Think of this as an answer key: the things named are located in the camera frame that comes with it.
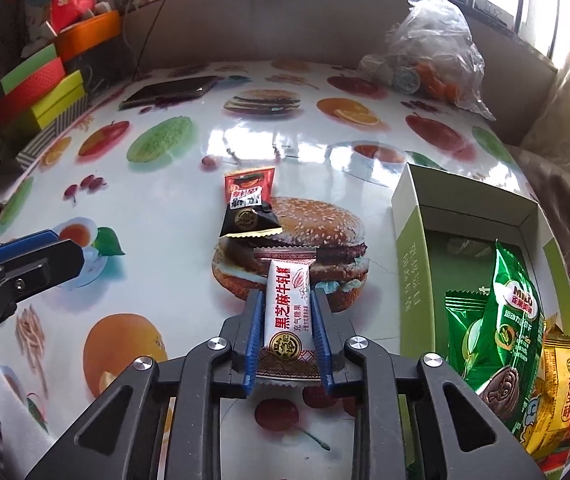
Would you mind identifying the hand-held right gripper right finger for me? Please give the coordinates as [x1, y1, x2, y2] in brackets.
[310, 287, 548, 480]

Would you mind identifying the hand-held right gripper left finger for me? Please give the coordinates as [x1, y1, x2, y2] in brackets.
[25, 287, 268, 480]

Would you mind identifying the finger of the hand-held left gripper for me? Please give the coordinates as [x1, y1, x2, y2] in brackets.
[0, 239, 86, 307]
[0, 230, 60, 268]

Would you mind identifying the white brown nougat packet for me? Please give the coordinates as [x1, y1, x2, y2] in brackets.
[254, 247, 318, 387]

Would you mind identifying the green cardboard box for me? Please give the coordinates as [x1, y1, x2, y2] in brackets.
[391, 162, 570, 480]

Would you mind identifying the red black candy packet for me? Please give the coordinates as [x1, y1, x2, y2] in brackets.
[219, 169, 283, 238]

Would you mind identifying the green cookie packet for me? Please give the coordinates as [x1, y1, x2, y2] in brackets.
[465, 240, 546, 441]
[444, 287, 491, 386]

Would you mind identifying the yellow snack packet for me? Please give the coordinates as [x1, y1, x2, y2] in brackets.
[540, 332, 570, 436]

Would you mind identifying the food print tablecloth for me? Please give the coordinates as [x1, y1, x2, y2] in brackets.
[0, 59, 536, 480]

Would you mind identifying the red textured box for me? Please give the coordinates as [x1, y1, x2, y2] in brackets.
[0, 57, 66, 126]

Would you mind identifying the light green box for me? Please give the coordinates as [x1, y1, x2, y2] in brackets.
[0, 42, 58, 96]

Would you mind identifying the black smartphone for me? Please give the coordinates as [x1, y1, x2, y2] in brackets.
[119, 75, 220, 110]

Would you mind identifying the orange box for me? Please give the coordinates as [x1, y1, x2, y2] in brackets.
[55, 10, 122, 63]

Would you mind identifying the clear plastic bag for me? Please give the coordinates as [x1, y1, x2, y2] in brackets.
[357, 0, 496, 121]

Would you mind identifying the thin black cable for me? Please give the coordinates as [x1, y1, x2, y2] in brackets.
[134, 0, 168, 80]

